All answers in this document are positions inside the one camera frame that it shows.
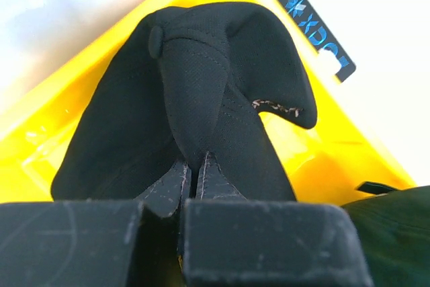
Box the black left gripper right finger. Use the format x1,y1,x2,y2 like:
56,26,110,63
183,154,374,286

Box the black baseball cap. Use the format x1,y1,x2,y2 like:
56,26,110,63
51,2,317,201

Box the dark green NY cap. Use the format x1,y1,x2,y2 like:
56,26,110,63
343,186,429,286

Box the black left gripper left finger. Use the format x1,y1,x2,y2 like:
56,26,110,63
1,162,191,286

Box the black blue logo sticker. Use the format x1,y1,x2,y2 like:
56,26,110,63
278,0,356,83

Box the yellow plastic tray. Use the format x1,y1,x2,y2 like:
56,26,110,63
1,0,415,205

